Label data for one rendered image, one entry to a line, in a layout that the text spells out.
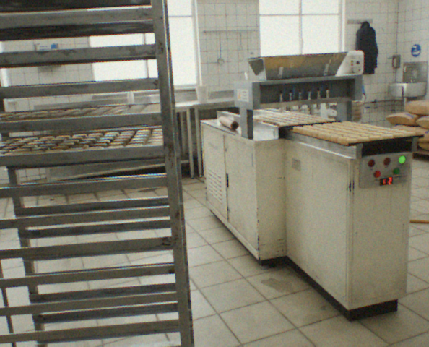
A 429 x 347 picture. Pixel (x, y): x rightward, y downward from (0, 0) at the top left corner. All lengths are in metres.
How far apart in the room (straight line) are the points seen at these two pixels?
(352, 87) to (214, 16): 3.46
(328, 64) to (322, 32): 4.14
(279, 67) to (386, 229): 1.10
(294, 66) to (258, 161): 0.60
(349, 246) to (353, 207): 0.19
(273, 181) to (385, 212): 0.74
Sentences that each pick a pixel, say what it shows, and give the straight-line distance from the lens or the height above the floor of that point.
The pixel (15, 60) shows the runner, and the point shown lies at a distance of 1.28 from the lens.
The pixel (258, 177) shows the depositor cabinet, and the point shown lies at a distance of 2.61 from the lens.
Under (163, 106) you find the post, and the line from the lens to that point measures 1.17.
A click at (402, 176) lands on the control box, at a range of 2.18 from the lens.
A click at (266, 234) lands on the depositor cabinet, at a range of 2.74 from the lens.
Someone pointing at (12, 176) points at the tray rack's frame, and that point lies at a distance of 1.78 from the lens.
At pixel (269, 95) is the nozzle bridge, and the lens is 2.66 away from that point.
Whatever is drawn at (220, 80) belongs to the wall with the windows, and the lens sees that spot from 6.01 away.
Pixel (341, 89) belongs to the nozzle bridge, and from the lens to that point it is 2.88.
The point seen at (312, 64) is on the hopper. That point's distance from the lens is 2.74.
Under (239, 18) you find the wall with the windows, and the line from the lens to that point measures 6.17.
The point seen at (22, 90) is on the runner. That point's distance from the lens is 1.27.
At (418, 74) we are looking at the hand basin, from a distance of 7.35.
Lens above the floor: 1.26
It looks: 13 degrees down
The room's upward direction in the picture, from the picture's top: 3 degrees counter-clockwise
